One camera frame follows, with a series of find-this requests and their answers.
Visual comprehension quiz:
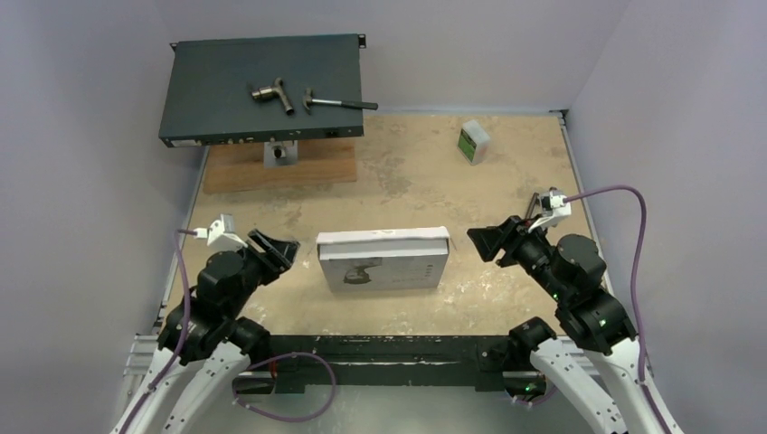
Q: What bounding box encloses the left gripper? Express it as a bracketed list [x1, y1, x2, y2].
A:
[224, 229, 298, 318]

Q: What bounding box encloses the white hair clipper kit box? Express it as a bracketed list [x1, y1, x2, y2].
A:
[316, 226, 450, 293]

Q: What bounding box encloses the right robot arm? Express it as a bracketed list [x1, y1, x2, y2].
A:
[467, 216, 682, 433]

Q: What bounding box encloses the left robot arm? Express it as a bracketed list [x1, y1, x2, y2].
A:
[113, 228, 300, 433]

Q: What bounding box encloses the metal clamp tool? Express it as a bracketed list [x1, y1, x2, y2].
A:
[524, 192, 540, 220]

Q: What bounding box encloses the white foam block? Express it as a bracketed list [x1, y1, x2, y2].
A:
[457, 119, 491, 165]

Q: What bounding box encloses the wooden board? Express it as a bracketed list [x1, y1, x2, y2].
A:
[203, 138, 357, 194]

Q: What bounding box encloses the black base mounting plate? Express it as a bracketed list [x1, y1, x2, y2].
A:
[233, 335, 551, 399]

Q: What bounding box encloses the small claw hammer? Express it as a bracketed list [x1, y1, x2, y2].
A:
[302, 88, 379, 113]

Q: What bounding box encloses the metal pipe tee fitting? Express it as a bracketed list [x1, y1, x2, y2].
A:
[248, 77, 295, 116]

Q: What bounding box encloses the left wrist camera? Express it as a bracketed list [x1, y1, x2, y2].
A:
[191, 213, 247, 251]

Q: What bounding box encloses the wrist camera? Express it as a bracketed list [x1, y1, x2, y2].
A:
[527, 187, 573, 232]
[191, 213, 247, 251]

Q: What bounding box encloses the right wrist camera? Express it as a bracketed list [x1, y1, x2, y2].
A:
[527, 187, 573, 232]

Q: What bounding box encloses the small metal bracket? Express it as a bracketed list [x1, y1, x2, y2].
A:
[263, 140, 298, 168]

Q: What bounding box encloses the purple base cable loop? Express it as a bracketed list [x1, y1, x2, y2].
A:
[232, 352, 338, 424]

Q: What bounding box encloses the dark rack-mount equipment case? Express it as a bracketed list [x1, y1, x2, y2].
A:
[158, 33, 366, 147]

